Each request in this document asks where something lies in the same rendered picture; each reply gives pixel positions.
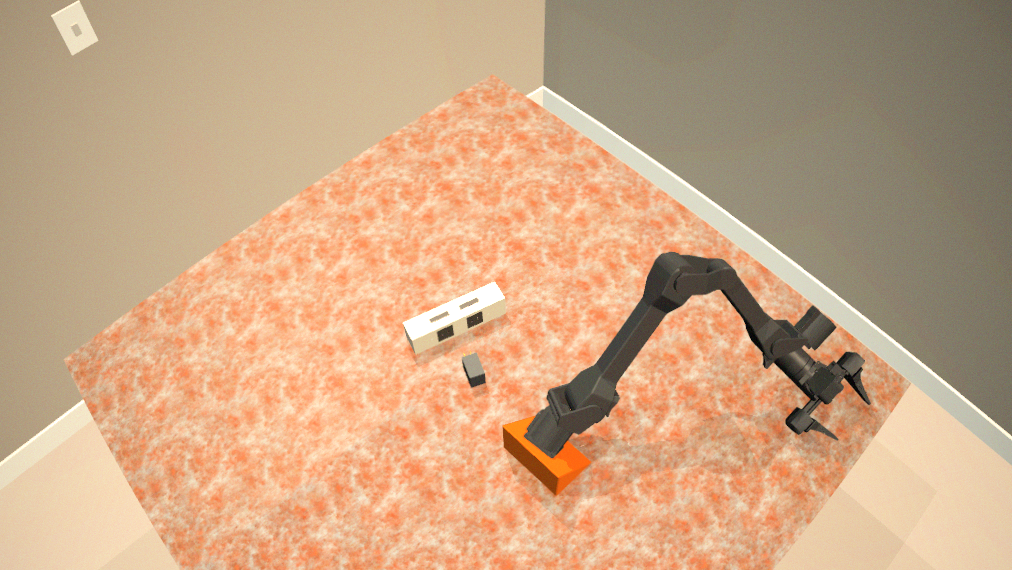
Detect grey two-prong plug charger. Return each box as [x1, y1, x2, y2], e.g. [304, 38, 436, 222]
[461, 352, 486, 388]

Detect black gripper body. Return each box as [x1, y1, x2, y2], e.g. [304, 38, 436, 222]
[785, 351, 865, 435]

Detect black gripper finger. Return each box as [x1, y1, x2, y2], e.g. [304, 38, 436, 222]
[804, 418, 839, 441]
[844, 367, 871, 405]

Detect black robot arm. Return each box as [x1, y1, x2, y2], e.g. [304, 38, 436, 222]
[523, 252, 847, 459]

